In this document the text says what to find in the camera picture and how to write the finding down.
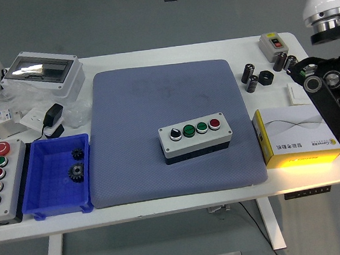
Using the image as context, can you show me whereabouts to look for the grey four-button control box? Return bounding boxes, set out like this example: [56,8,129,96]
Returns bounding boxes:
[156,112,236,167]

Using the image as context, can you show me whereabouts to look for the grey five-button control box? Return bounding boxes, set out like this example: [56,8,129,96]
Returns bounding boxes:
[0,137,34,226]

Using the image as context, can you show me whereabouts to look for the black cylindrical capacitor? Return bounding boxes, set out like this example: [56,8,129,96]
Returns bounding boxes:
[239,62,257,85]
[244,74,260,94]
[271,51,289,73]
[282,55,300,74]

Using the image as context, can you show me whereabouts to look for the black hex nut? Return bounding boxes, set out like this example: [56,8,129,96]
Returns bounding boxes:
[257,69,275,87]

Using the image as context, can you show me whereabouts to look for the white and yellow carton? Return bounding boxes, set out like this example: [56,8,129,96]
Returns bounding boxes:
[251,101,340,171]

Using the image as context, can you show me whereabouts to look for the black table control panel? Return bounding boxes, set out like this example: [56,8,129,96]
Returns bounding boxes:
[283,185,333,201]

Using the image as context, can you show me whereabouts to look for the blue-grey mat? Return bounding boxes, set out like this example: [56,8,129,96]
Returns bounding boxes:
[79,55,270,211]

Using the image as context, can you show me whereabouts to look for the small black gear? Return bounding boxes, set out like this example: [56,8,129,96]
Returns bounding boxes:
[70,147,86,161]

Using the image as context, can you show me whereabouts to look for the black power adapter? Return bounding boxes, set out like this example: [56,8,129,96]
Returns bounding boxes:
[31,102,67,141]

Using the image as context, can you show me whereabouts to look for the large black gear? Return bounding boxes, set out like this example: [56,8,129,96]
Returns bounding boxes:
[67,161,87,184]

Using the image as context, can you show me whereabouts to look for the clear plastic bag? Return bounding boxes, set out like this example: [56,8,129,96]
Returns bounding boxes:
[0,71,94,136]

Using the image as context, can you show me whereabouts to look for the blue plastic bin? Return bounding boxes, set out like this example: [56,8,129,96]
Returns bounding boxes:
[14,133,97,223]

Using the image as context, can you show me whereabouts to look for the white circuit breaker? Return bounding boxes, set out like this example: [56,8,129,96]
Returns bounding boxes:
[0,106,29,140]

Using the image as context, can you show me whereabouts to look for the grey two-button switch box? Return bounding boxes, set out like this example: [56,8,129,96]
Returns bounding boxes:
[257,31,291,64]

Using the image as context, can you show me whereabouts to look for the white wall switch panel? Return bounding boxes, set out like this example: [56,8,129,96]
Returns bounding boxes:
[285,80,313,107]

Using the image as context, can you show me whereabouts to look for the black cable under table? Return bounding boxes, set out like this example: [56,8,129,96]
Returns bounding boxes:
[238,197,284,255]

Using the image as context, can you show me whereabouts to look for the metal bracket under table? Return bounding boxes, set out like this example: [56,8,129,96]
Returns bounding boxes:
[207,204,231,214]

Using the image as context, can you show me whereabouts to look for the grey enclosure with clear lid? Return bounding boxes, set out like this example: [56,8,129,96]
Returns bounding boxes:
[0,45,88,105]

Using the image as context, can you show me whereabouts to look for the white wall socket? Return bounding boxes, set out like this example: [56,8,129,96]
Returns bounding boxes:
[18,104,65,139]

